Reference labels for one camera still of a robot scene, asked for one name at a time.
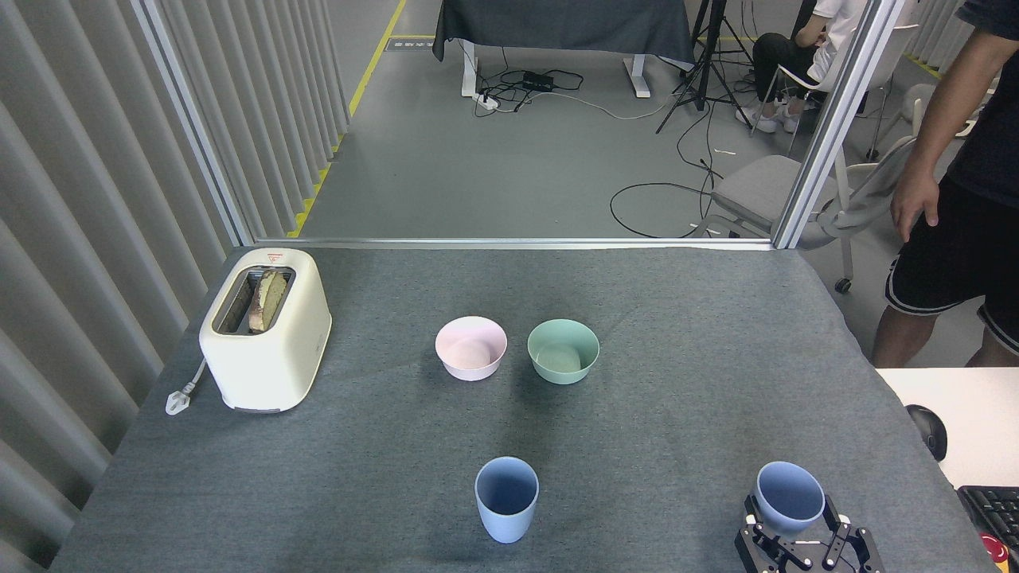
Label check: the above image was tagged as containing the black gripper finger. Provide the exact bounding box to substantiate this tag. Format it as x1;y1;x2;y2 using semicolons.
733;493;798;573
818;495;885;573

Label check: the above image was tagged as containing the blue plastic cup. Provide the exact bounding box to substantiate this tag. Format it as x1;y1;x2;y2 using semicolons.
753;462;826;537
474;456;540;544

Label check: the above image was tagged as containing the person's hand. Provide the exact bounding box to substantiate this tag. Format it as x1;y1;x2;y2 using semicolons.
890;169;942;244

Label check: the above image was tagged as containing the red round button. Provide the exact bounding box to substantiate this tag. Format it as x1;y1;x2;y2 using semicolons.
978;532;1012;568

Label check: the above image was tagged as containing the black computer mouse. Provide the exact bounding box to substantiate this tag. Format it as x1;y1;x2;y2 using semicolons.
905;404;949;463

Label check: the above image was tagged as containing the black keyboard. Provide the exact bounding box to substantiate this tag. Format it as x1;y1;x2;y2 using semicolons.
956;485;1019;552

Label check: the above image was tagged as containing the grey felt table cover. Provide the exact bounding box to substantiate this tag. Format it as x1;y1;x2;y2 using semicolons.
48;247;1001;573

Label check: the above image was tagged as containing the white desk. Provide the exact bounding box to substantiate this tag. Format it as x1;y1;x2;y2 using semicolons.
875;367;1019;491

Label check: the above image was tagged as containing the green bowl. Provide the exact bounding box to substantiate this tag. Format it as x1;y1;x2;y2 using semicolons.
526;319;600;386

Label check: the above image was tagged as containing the standing person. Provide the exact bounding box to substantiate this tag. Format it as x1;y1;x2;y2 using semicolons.
869;0;1019;369

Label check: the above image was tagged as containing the pink bowl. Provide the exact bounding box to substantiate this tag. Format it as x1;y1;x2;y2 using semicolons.
435;316;508;382

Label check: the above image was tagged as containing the grey office chair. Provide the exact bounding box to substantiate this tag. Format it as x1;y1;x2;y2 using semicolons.
900;76;1001;140
691;134;918;294

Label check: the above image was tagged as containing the white chair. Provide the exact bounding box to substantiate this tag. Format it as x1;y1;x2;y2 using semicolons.
748;22;918;162

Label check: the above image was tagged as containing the black tripod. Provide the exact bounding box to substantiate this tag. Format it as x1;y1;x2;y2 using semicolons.
655;0;755;135

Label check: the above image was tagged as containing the seated person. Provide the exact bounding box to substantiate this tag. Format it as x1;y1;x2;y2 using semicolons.
734;0;876;134

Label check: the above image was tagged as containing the cream white toaster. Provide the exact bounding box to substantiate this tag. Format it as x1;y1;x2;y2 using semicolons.
198;248;333;414

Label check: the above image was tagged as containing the bread slice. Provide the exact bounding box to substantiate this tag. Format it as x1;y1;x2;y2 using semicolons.
247;269;289;333

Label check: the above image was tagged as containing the dark cloth covered table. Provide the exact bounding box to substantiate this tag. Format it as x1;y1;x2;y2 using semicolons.
431;0;696;99

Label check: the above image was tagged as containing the black cable loop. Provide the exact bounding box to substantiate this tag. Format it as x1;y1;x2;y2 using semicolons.
609;80;727;240

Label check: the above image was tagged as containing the silver post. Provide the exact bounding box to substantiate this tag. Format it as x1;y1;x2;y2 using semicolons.
771;0;910;251
130;0;257;247

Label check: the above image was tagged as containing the white cable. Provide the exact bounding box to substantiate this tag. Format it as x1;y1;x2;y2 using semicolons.
549;90;679;122

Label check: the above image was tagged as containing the white toaster cord with plug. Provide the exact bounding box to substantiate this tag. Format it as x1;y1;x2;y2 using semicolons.
165;358;208;417

